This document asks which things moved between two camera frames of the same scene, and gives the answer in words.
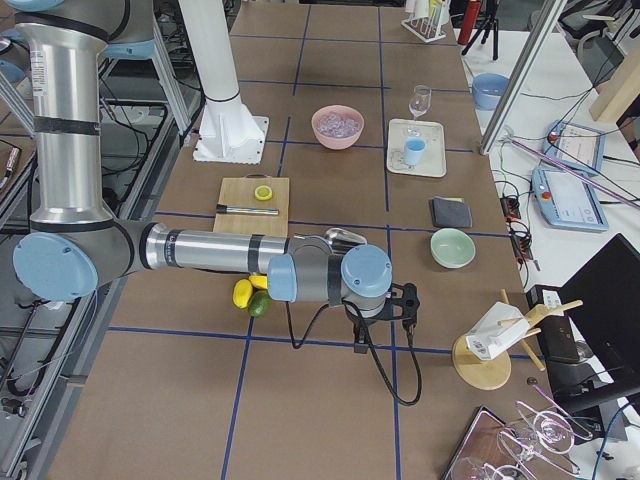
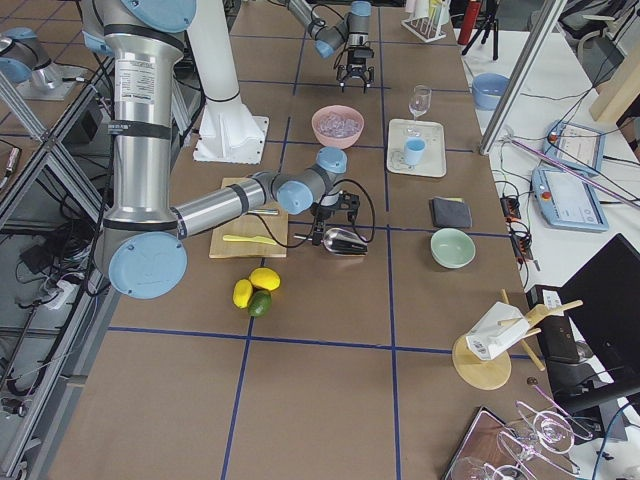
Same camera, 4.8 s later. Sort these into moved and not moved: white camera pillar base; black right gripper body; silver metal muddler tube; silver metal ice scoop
Moved: black right gripper body
Not moved: white camera pillar base; silver metal ice scoop; silver metal muddler tube
